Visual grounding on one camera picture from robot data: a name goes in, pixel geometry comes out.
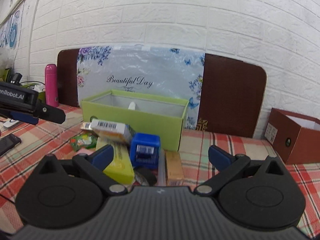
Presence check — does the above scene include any white small device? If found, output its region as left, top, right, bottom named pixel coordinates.
left=3, top=119, right=21, bottom=130

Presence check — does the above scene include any green container at left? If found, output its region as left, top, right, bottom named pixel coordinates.
left=38, top=92, right=46, bottom=103

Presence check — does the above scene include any black smartphone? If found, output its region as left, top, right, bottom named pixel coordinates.
left=0, top=134, right=21, bottom=156

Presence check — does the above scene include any pink thermos bottle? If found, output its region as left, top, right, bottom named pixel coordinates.
left=44, top=64, right=59, bottom=107

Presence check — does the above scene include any green floral box far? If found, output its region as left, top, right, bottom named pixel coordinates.
left=69, top=133, right=98, bottom=152

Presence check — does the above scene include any yellow green long box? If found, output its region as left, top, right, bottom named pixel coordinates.
left=96, top=138, right=135, bottom=185

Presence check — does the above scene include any brown cardboard shoe box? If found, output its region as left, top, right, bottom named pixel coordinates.
left=264, top=108, right=320, bottom=165

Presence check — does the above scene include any white orange medicine box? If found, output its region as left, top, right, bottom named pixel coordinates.
left=90, top=119, right=135, bottom=145

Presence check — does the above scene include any small brown carton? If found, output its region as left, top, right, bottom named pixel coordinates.
left=165, top=151, right=184, bottom=186

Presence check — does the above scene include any blue plastic cube box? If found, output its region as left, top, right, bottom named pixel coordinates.
left=130, top=133, right=161, bottom=170

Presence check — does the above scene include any brown wooden headboard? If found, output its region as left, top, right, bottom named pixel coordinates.
left=57, top=48, right=267, bottom=137

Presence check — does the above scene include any green open cardboard box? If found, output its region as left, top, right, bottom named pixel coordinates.
left=81, top=89, right=188, bottom=151

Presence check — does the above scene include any floral Beautiful Day bag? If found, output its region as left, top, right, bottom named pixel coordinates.
left=76, top=45, right=205, bottom=129

